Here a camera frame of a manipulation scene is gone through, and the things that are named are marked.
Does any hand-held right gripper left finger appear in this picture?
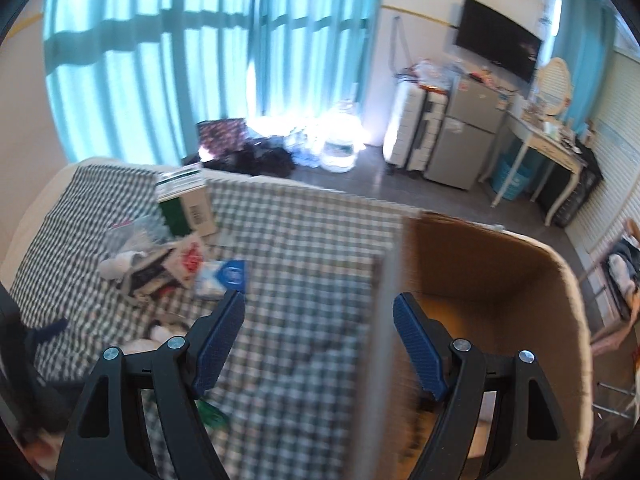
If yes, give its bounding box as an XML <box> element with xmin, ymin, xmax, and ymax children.
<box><xmin>55</xmin><ymin>289</ymin><xmax>247</xmax><ymax>480</ymax></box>

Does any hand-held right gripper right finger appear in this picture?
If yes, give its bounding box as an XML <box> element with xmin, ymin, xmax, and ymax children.
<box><xmin>392</xmin><ymin>292</ymin><xmax>583</xmax><ymax>480</ymax></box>

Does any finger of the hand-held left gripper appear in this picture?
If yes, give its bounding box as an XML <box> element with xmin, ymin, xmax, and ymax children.
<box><xmin>35</xmin><ymin>318</ymin><xmax>69</xmax><ymax>345</ymax></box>

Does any brown cardboard box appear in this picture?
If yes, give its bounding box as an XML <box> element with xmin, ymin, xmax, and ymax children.
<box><xmin>372</xmin><ymin>212</ymin><xmax>594</xmax><ymax>480</ymax></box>

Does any white sock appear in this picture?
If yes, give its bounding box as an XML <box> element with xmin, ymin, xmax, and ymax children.
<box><xmin>121</xmin><ymin>319</ymin><xmax>193</xmax><ymax>357</ymax></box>
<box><xmin>98</xmin><ymin>252</ymin><xmax>147</xmax><ymax>282</ymax></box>

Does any blue and white packet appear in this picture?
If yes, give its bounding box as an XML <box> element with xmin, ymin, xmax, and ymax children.
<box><xmin>194</xmin><ymin>258</ymin><xmax>249</xmax><ymax>302</ymax></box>

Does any green wrapper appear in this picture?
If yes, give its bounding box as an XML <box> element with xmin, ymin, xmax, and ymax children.
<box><xmin>196</xmin><ymin>399</ymin><xmax>227</xmax><ymax>428</ymax></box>

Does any dark cloth item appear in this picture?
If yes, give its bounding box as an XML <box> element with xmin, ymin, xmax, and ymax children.
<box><xmin>116</xmin><ymin>259</ymin><xmax>177</xmax><ymax>302</ymax></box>

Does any clear plastic bag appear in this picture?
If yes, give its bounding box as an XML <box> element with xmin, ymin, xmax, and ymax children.
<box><xmin>105</xmin><ymin>214</ymin><xmax>169</xmax><ymax>262</ymax></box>

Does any checkered bed sheet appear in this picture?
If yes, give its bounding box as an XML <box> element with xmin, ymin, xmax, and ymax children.
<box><xmin>7</xmin><ymin>164</ymin><xmax>436</xmax><ymax>480</ymax></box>

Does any green and white carton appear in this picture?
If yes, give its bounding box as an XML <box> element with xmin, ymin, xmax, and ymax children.
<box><xmin>154</xmin><ymin>169</ymin><xmax>219</xmax><ymax>239</ymax></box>

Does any pile of dark clothes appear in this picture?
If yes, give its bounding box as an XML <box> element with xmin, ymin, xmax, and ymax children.
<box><xmin>204</xmin><ymin>141</ymin><xmax>297</xmax><ymax>179</ymax></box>

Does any blue plastic bin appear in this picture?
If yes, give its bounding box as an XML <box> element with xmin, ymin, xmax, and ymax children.
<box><xmin>492</xmin><ymin>154</ymin><xmax>534</xmax><ymax>202</ymax></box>

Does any dark patterned bag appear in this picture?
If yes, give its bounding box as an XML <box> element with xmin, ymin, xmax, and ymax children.
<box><xmin>197</xmin><ymin>118</ymin><xmax>249</xmax><ymax>159</ymax></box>

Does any grey mini fridge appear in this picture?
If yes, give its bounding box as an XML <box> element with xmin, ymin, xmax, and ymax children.
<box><xmin>422</xmin><ymin>78</ymin><xmax>512</xmax><ymax>192</ymax></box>

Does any white suitcase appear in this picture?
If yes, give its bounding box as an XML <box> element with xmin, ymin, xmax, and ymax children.
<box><xmin>382</xmin><ymin>77</ymin><xmax>449</xmax><ymax>171</ymax></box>

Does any black chair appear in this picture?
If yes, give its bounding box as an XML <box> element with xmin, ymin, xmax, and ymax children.
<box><xmin>537</xmin><ymin>146</ymin><xmax>604</xmax><ymax>227</ymax></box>

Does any white vanity desk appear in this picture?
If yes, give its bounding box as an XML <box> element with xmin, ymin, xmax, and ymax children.
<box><xmin>479</xmin><ymin>104</ymin><xmax>589</xmax><ymax>227</ymax></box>

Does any white slatted wardrobe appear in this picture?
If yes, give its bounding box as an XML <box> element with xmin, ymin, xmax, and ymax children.
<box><xmin>565</xmin><ymin>47</ymin><xmax>640</xmax><ymax>266</ymax></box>

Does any clutter on fridge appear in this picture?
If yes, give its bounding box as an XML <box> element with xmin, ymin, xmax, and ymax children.
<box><xmin>399</xmin><ymin>58</ymin><xmax>516</xmax><ymax>96</ymax></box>

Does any teal window curtain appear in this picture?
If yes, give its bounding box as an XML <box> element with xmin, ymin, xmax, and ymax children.
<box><xmin>42</xmin><ymin>0</ymin><xmax>387</xmax><ymax>163</ymax></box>

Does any white oval mirror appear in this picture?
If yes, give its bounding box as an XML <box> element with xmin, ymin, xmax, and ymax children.
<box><xmin>534</xmin><ymin>57</ymin><xmax>574</xmax><ymax>112</ymax></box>

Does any narrow teal curtain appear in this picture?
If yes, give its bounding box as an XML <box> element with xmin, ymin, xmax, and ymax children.
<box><xmin>554</xmin><ymin>0</ymin><xmax>622</xmax><ymax>128</ymax></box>

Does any black wall television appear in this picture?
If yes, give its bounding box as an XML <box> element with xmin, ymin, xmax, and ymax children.
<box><xmin>453</xmin><ymin>0</ymin><xmax>544</xmax><ymax>84</ymax></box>

